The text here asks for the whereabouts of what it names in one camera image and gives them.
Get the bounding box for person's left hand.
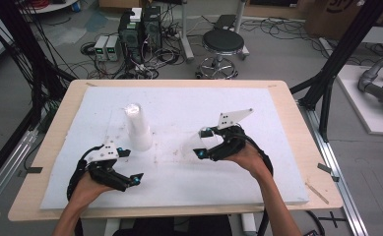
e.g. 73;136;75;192
68;170;114;210

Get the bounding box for small white box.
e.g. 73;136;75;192
129;7;144;24

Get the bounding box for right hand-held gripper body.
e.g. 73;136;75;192
208;107;255;162

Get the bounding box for thin wooden stick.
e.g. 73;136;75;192
305;181;330;206

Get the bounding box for white platform board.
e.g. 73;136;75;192
336;63;383;136

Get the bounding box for brown cardboard box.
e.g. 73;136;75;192
305;0;367;41

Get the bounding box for black computer tower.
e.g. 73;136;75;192
142;5;162;50
117;9;145;65

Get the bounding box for person's right hand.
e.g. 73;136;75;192
224;141;273;185

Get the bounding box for black metal frame post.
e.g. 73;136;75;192
290;0;383;142
0;0;69;102

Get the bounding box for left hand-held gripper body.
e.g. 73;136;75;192
86;142;131;193

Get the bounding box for white round table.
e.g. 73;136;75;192
18;0;79;15

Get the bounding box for tangle of floor cables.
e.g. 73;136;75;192
80;19;183;81

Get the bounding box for grey metal stand leg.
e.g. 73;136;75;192
178;0;196;64
232;0;251;62

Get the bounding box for person's dark trousers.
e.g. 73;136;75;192
113;215;233;236

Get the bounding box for aluminium floor rail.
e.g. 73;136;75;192
0;127;39;220
296;101;370;236

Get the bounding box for grey bench power supply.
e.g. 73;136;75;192
105;34;122;62
94;34;109;62

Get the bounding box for white foam mat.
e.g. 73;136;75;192
39;86;310;210

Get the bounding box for black round stool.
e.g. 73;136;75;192
195;29;250;81

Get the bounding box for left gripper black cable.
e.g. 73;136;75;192
66;145;105;202

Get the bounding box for white plastic bottle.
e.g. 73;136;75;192
123;102;154;152

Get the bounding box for black flat device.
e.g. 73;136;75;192
213;14;237;30

